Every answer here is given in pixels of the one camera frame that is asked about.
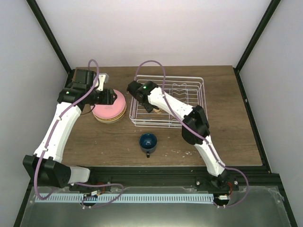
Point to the white wire dish rack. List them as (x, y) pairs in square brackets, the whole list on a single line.
[(189, 90)]

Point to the left black frame post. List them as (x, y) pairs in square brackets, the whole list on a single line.
[(48, 33)]

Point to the right black frame post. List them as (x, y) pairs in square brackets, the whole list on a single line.
[(258, 32)]

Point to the dark blue mug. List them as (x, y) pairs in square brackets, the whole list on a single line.
[(148, 143)]

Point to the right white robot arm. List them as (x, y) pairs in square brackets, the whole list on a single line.
[(195, 125)]

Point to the black frame post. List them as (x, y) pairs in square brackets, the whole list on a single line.
[(258, 32), (48, 33)]

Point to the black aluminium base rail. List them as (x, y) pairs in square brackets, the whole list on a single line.
[(187, 176)]

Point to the light blue slotted strip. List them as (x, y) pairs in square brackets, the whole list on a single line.
[(133, 198)]

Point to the pink plate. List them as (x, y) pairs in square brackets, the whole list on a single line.
[(108, 112)]

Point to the cream shallow bowl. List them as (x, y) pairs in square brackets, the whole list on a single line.
[(158, 110)]

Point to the metal front sheet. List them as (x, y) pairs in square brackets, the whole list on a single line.
[(258, 207)]

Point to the beige plate stack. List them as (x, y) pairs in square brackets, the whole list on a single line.
[(111, 120)]

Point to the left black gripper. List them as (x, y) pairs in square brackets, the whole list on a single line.
[(108, 99)]

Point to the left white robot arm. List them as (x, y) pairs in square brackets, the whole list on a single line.
[(45, 165)]

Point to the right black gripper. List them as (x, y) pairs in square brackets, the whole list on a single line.
[(149, 109)]

